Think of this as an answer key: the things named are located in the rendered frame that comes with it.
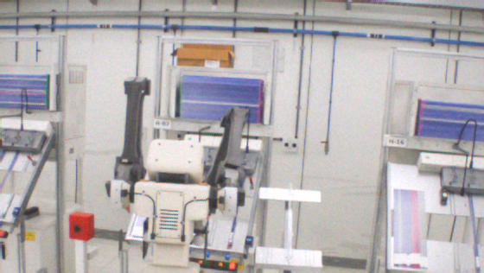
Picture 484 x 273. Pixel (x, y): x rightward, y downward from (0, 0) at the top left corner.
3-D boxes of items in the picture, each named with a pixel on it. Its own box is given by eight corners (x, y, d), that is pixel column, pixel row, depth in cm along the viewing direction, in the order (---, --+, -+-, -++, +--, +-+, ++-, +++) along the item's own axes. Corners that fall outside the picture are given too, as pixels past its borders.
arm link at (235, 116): (231, 97, 223) (251, 103, 225) (222, 116, 234) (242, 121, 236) (219, 177, 197) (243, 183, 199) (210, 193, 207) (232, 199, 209)
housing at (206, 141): (261, 164, 310) (260, 149, 299) (185, 157, 320) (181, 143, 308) (263, 154, 315) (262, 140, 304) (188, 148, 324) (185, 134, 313)
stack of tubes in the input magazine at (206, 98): (259, 123, 299) (262, 79, 294) (178, 117, 308) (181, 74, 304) (262, 122, 311) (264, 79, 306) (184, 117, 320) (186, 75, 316)
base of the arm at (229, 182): (213, 190, 190) (245, 192, 189) (215, 174, 195) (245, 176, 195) (213, 204, 196) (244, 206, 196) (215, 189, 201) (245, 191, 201)
